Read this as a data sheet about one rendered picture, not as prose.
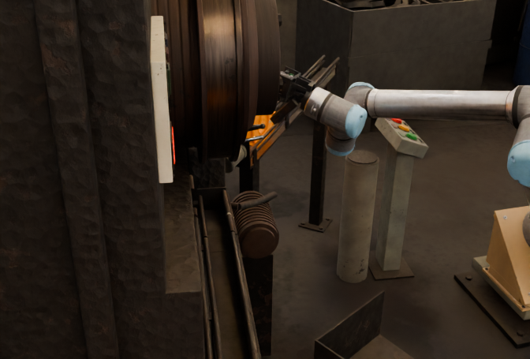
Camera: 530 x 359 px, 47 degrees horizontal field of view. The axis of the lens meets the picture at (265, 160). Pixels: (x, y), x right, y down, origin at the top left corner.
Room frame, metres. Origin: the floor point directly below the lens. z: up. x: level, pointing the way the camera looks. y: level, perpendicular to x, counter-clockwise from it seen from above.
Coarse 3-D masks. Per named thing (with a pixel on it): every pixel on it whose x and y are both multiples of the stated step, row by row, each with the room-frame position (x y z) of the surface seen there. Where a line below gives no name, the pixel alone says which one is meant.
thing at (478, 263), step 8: (480, 256) 1.94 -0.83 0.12; (472, 264) 1.93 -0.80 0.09; (480, 264) 1.89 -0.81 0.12; (488, 264) 1.89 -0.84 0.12; (480, 272) 1.88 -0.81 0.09; (488, 280) 1.83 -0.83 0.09; (496, 288) 1.78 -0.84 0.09; (504, 296) 1.74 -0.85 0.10; (512, 304) 1.69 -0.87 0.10; (520, 312) 1.65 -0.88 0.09; (528, 312) 1.63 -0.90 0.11
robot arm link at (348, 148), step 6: (330, 138) 1.66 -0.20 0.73; (336, 138) 1.64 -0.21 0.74; (354, 138) 1.66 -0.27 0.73; (330, 144) 1.68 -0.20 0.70; (336, 144) 1.66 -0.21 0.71; (342, 144) 1.65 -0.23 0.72; (348, 144) 1.66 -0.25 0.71; (354, 144) 1.72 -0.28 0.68; (330, 150) 1.70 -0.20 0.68; (336, 150) 1.68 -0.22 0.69; (342, 150) 1.67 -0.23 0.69; (348, 150) 1.68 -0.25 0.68
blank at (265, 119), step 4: (256, 116) 1.77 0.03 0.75; (260, 116) 1.80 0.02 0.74; (264, 116) 1.85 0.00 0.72; (268, 116) 1.85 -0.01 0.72; (256, 120) 1.77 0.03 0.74; (260, 120) 1.86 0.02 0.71; (264, 120) 1.85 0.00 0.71; (268, 120) 1.85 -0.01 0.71; (256, 124) 1.77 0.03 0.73; (268, 124) 1.85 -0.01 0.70; (272, 124) 1.88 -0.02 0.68; (268, 128) 1.85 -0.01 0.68; (248, 132) 1.75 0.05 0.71; (252, 132) 1.75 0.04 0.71; (256, 132) 1.78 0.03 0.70; (260, 132) 1.82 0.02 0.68; (264, 132) 1.83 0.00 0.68; (248, 136) 1.76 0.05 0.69; (252, 136) 1.75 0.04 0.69; (256, 140) 1.78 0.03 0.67; (252, 144) 1.77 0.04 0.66
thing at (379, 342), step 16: (368, 304) 0.93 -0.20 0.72; (352, 320) 0.90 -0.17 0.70; (368, 320) 0.93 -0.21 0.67; (320, 336) 0.84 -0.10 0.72; (336, 336) 0.86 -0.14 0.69; (352, 336) 0.90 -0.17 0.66; (368, 336) 0.94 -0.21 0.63; (320, 352) 0.82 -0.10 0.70; (336, 352) 0.87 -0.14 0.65; (352, 352) 0.90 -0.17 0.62; (368, 352) 0.92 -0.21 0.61; (384, 352) 0.92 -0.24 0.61; (400, 352) 0.92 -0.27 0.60
